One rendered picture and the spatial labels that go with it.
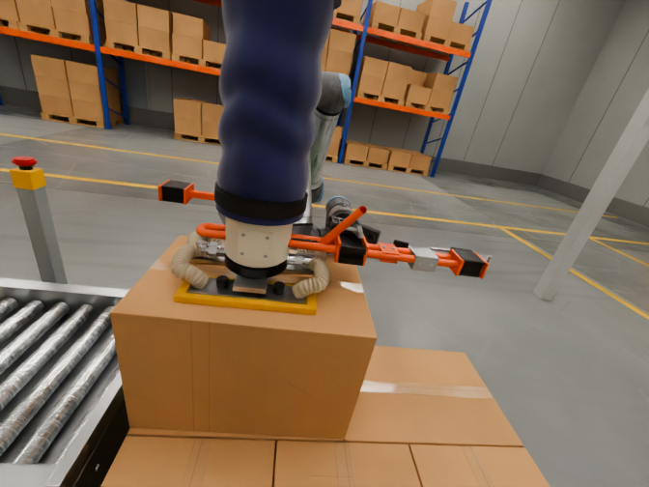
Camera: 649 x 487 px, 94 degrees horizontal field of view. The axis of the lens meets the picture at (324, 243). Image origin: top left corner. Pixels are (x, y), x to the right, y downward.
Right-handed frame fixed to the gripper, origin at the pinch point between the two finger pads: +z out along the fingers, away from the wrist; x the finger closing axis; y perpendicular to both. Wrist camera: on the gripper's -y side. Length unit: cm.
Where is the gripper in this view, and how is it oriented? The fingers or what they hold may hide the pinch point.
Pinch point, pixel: (358, 248)
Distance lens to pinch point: 84.6
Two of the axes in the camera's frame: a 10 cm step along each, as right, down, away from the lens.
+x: 1.7, -8.9, -4.2
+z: 0.7, 4.4, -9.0
